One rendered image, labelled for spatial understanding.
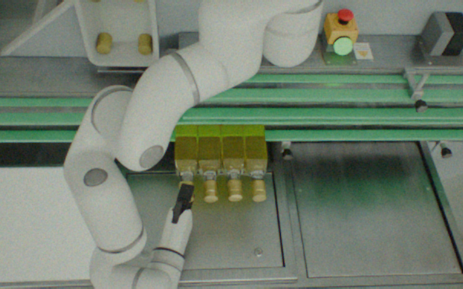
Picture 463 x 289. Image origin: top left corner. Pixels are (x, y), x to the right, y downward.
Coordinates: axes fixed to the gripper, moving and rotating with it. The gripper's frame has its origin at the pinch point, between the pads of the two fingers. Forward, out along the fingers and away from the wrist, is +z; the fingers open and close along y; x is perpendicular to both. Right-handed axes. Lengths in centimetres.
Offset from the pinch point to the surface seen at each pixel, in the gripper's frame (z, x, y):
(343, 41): 40, -30, 21
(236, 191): 3.1, -11.5, 1.8
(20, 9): 67, 80, -14
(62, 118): 11.3, 34.8, 5.0
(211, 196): 0.7, -6.0, 1.4
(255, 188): 5.3, -15.6, 1.2
